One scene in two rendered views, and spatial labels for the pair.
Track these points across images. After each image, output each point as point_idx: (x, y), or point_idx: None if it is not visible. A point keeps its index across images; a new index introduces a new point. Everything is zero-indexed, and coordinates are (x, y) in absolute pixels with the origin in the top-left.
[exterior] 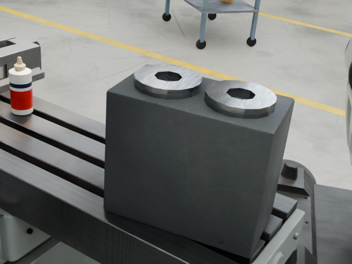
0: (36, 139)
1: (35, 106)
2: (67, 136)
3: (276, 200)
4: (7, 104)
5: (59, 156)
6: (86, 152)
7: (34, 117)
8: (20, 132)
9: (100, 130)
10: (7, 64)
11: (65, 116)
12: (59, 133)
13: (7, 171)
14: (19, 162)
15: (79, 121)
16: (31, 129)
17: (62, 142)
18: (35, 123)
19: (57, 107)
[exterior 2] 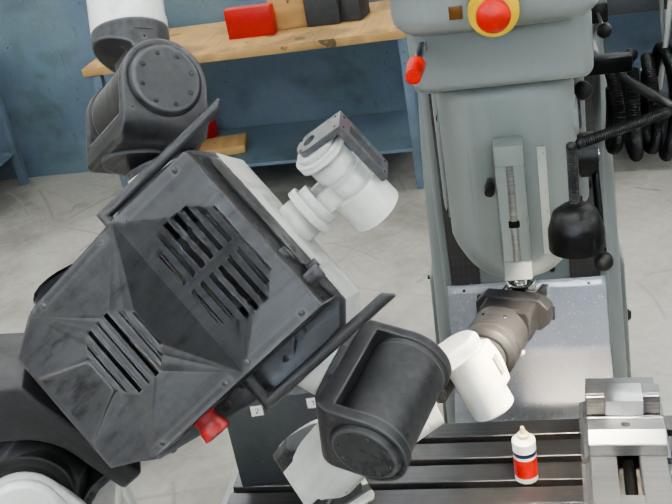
0: (470, 457)
1: (527, 490)
2: (451, 473)
3: (242, 500)
4: (552, 477)
5: (432, 452)
6: (417, 466)
7: (505, 476)
8: (491, 455)
9: (434, 495)
10: (591, 477)
11: (483, 493)
12: (461, 472)
13: (450, 423)
14: (453, 433)
15: (463, 494)
16: (489, 464)
17: (447, 465)
18: (494, 470)
19: (506, 501)
